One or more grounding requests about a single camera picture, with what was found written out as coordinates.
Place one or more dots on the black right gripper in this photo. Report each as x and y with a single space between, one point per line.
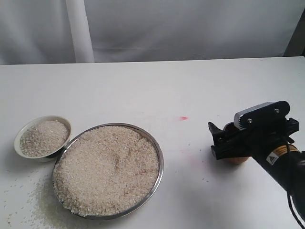
258 139

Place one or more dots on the brown wooden cup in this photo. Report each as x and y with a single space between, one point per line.
231 148

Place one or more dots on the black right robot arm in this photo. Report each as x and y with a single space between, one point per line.
286 165

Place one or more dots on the rice in steel tray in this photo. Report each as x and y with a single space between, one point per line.
107 169

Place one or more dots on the white rice grains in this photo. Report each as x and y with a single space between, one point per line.
43 138

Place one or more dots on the white ceramic bowl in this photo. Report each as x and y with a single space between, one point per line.
47 157

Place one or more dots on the spilled rice grains on table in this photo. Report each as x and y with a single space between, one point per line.
27 201

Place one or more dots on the round steel tray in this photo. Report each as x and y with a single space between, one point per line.
160 167

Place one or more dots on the white backdrop curtain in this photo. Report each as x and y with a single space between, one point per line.
88 31

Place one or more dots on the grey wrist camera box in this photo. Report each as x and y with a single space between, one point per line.
261 115

